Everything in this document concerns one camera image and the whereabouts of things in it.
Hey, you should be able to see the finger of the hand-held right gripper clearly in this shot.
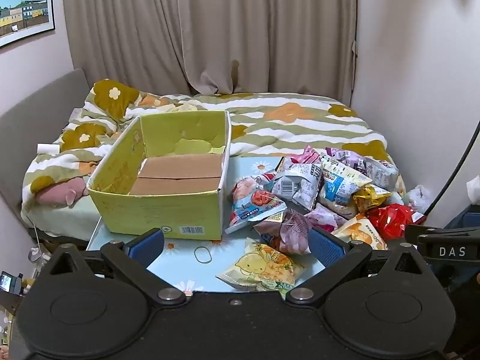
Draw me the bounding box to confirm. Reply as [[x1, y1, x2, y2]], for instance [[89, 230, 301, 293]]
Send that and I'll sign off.
[[417, 233, 480, 262], [404, 224, 480, 238]]

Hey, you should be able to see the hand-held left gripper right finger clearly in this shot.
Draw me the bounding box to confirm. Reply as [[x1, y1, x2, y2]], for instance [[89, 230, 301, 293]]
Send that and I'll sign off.
[[285, 228, 432, 304]]

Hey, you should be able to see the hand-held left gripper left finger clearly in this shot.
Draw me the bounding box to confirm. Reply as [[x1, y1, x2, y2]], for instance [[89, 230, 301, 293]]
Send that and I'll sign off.
[[47, 228, 187, 305]]

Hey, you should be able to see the yellow-green cardboard box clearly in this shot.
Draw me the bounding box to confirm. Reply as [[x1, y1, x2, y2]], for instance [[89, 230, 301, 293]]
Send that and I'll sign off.
[[86, 110, 231, 241]]

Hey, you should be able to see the gold yellow snack bag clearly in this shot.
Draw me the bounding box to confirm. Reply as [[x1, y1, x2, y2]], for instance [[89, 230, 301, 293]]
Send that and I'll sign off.
[[352, 184, 392, 212]]

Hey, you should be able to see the pile of snack packets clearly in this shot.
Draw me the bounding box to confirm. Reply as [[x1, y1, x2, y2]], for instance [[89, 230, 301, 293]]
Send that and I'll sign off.
[[224, 145, 428, 256]]

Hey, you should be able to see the light blue floral tablecloth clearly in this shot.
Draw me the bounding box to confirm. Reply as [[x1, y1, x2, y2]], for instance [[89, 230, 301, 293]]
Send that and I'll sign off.
[[87, 156, 327, 294]]

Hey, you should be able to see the white plastic bag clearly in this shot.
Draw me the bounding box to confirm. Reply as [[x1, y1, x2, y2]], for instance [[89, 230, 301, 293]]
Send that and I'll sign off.
[[407, 184, 432, 214]]

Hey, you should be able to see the white tissue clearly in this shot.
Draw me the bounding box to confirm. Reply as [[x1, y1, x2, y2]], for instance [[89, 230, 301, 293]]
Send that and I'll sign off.
[[466, 175, 480, 205]]

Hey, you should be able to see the yellow cartoon snack bag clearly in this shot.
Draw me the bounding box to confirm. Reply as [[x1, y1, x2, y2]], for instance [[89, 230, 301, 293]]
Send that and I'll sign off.
[[215, 237, 305, 292]]

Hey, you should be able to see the pink plush toy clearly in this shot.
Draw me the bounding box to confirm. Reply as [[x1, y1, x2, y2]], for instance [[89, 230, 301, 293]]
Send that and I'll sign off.
[[35, 177, 90, 206]]

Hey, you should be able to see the floral striped blanket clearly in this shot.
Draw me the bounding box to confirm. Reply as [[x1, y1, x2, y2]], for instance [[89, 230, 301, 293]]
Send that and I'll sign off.
[[20, 79, 407, 229]]

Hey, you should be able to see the small lit screen device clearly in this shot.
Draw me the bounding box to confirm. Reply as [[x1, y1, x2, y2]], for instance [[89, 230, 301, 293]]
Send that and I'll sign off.
[[0, 271, 23, 293]]

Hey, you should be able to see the grey bed headboard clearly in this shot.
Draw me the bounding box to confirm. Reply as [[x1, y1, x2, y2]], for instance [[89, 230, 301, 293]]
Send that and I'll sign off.
[[0, 68, 91, 229]]

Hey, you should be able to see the beige curtain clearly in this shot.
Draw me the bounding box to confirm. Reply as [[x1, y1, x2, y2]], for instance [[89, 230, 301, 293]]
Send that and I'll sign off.
[[62, 0, 359, 106]]

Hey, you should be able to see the black cable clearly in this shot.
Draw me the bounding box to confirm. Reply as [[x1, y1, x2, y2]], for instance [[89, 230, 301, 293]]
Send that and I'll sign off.
[[425, 120, 480, 216]]

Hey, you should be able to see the wall poster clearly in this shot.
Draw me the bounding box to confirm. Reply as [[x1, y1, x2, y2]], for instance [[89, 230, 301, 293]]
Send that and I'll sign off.
[[0, 0, 56, 49]]

